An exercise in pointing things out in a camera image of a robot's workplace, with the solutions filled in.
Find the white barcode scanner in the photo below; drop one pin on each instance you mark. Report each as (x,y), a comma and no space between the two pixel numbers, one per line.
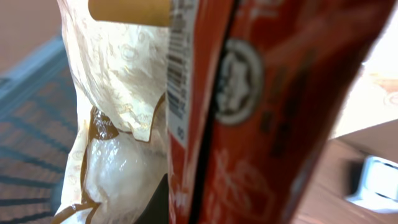
(377,187)

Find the beige brown snack bag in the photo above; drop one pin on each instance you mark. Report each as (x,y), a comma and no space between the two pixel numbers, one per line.
(119,155)

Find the red snack stick packet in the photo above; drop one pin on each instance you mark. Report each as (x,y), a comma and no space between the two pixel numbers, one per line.
(253,90)

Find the grey mesh plastic basket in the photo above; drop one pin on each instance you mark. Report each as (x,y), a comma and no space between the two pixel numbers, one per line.
(38,127)

